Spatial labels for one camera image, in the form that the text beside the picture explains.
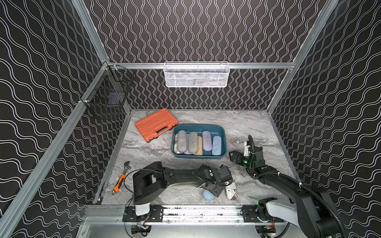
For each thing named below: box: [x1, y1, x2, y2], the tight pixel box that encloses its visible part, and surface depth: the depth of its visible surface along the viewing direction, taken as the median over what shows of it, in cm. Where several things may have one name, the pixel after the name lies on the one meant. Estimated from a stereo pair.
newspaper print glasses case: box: [224, 182, 239, 201], surface depth 81 cm
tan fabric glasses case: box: [193, 135, 203, 156], surface depth 97 cm
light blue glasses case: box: [211, 135, 222, 156], surface depth 99 cm
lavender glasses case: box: [183, 133, 192, 155], surface depth 95 cm
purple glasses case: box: [202, 130, 212, 152], surface depth 100 cm
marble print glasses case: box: [174, 133, 181, 155], surface depth 97 cm
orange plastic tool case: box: [134, 108, 179, 143], surface depth 108 cm
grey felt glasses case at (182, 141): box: [177, 129, 188, 153], surface depth 97 cm
